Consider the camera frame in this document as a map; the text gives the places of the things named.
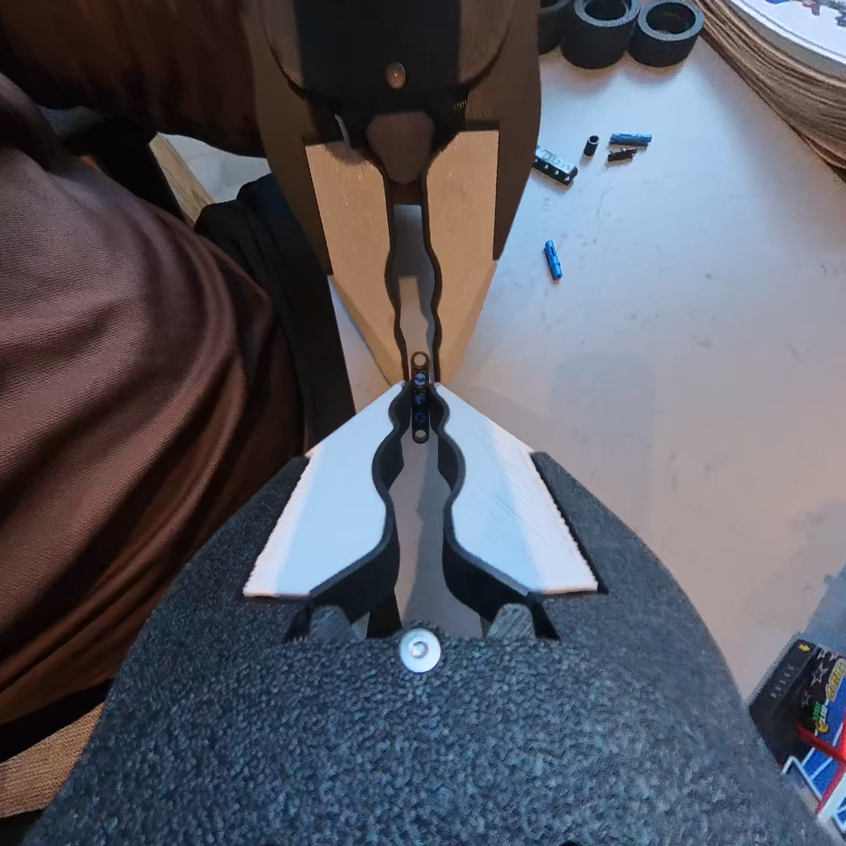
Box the long black toy beam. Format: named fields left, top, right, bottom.
left=532, top=147, right=579, bottom=186
left=410, top=352, right=432, bottom=444

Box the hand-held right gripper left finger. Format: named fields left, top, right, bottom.
left=243, top=382, right=414, bottom=625

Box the group of black rubber tyres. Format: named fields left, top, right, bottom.
left=560, top=0, right=641, bottom=70

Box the wooden table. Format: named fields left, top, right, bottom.
left=148, top=134, right=215, bottom=224

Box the white desk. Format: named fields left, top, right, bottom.
left=327, top=36, right=846, bottom=701

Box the person's left forearm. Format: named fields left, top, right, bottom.
left=0, top=0, right=265, bottom=156

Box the open instruction booklet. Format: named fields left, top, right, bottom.
left=694, top=0, right=846, bottom=174

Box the person's left hand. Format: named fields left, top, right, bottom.
left=367, top=114, right=434, bottom=186

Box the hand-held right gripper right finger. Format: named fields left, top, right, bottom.
left=426, top=385, right=597, bottom=625

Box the red toy brick car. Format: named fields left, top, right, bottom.
left=749, top=638, right=846, bottom=827

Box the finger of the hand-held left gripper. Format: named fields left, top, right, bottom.
left=306, top=141, right=408, bottom=386
left=422, top=127, right=501, bottom=386

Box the person's brown sweater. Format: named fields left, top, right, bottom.
left=0, top=73, right=306, bottom=728

